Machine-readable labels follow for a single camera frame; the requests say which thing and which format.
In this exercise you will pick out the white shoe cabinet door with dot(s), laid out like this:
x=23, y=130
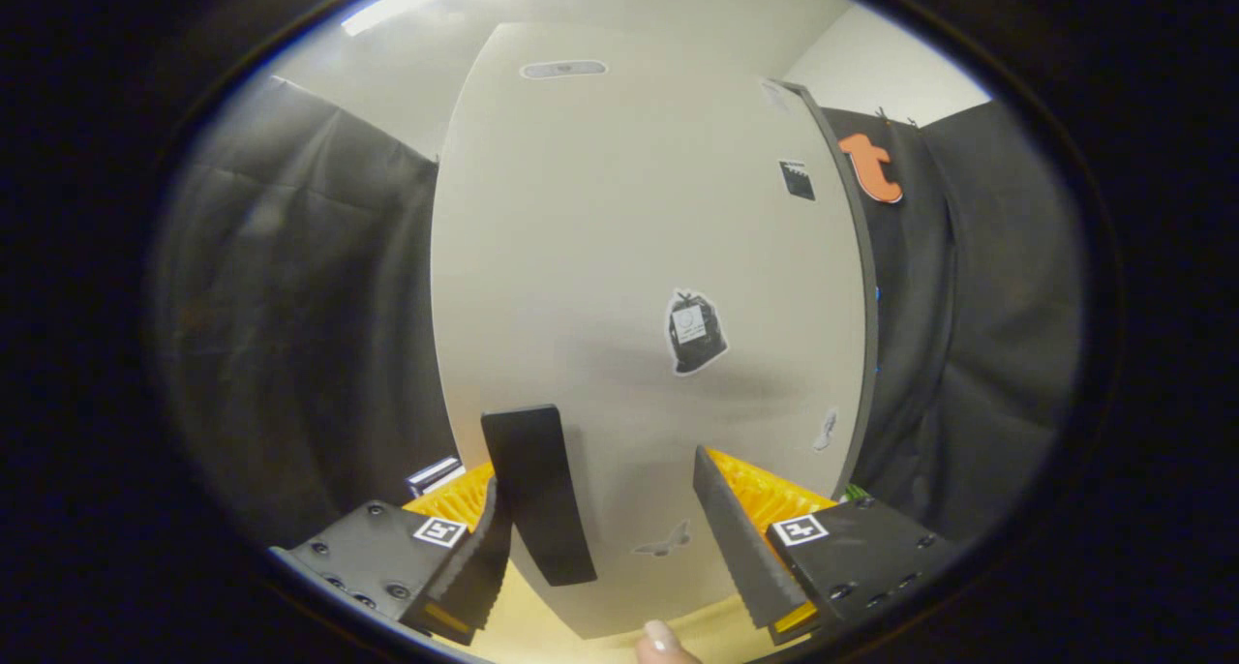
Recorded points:
x=600, y=257

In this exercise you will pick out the green striped watermelon toy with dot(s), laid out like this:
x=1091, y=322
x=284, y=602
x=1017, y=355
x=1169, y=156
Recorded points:
x=852, y=495

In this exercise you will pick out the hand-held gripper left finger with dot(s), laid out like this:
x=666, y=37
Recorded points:
x=484, y=567

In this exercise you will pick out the small printed card box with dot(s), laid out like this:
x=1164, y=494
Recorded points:
x=434, y=475

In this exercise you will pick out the black backdrop cloth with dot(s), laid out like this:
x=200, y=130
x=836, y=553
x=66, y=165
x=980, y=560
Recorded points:
x=290, y=306

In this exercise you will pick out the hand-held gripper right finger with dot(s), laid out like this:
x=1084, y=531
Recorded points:
x=740, y=548

